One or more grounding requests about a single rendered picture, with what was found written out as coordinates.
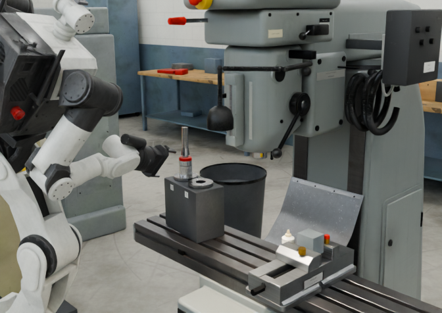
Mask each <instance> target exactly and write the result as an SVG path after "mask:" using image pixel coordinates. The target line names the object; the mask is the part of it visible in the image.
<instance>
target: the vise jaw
mask: <svg viewBox="0 0 442 313"><path fill-rule="evenodd" d="M299 247H301V246H300V245H297V244H294V243H292V242H290V241H288V242H286V243H283V244H281V245H280V246H279V247H278V249H277V251H276V259H277V260H280V261H282V262H285V263H286V264H289V265H291V266H294V267H296V268H298V269H300V270H303V271H305V272H308V273H309V272H311V271H313V270H315V269H317V268H319V267H320V265H321V258H322V255H321V254H320V253H317V252H315V251H312V250H310V249H307V248H306V255H303V256H302V255H299V254H298V248H299Z"/></svg>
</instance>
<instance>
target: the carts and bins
mask: <svg viewBox="0 0 442 313"><path fill-rule="evenodd" d="M199 176H201V177H202V178H208V179H210V180H212V181H213V182H214V183H217V184H219V185H221V186H224V225H226V226H229V227H231V228H234V229H237V230H239V231H242V232H244V233H247V234H249V235H252V236H255V237H258V238H260V239H261V232H262V215H263V207H264V190H265V182H266V176H267V172H266V170H265V169H264V168H262V167H260V166H257V165H254V164H246V163H237V162H229V163H221V164H213V165H210V166H207V167H204V168H203V169H201V170H200V172H199Z"/></svg>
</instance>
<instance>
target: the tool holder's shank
mask: <svg viewBox="0 0 442 313"><path fill-rule="evenodd" d="M181 155H182V157H183V158H188V157H189V146H188V127H182V153H181Z"/></svg>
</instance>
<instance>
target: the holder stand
mask: <svg viewBox="0 0 442 313"><path fill-rule="evenodd" d="M164 192H165V211H166V225H168V226H170V227H171V228H173V229H175V230H176V231H178V232H180V233H181V234H182V235H184V236H186V237H187V238H189V239H191V240H192V241H194V242H196V243H200V242H203V241H207V240H210V239H214V238H217V237H220V236H223V235H224V186H221V185H219V184H217V183H214V182H213V181H212V180H210V179H208V178H202V177H201V176H198V174H197V173H195V172H192V176H190V177H181V176H180V173H176V174H174V176H170V177H167V178H164Z"/></svg>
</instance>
